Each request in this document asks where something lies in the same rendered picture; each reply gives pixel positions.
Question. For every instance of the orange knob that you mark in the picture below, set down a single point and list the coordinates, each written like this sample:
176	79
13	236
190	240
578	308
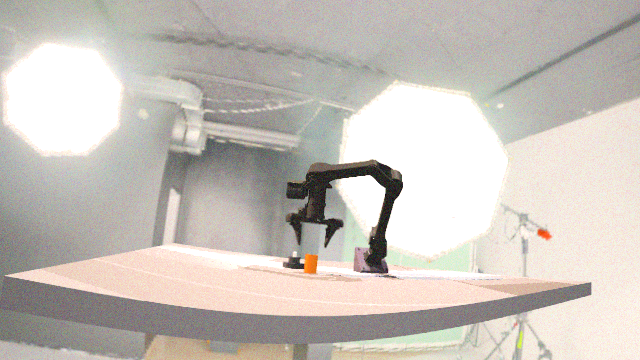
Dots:
311	264

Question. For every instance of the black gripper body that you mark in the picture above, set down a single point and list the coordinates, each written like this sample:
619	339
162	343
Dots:
315	211

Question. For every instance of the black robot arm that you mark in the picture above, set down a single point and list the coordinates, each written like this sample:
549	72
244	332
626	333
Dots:
320	174

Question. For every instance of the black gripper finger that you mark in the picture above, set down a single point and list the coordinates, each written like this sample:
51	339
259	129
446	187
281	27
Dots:
329	233
297	229

